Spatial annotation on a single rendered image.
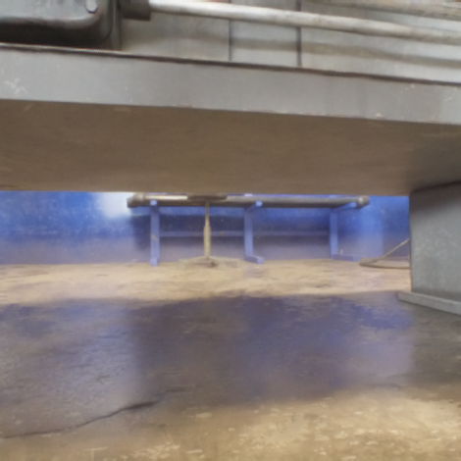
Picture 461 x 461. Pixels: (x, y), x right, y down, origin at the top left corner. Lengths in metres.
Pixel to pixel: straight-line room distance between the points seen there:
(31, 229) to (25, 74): 3.60
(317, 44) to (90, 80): 0.45
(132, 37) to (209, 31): 0.14
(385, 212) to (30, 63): 4.40
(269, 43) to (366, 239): 3.91
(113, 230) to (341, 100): 3.49
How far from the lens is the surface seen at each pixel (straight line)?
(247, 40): 0.75
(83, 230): 3.95
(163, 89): 0.49
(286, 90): 0.52
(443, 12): 0.85
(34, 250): 4.07
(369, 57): 0.82
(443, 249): 1.30
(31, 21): 0.56
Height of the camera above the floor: 0.23
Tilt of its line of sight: 2 degrees up
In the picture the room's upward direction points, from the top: 1 degrees counter-clockwise
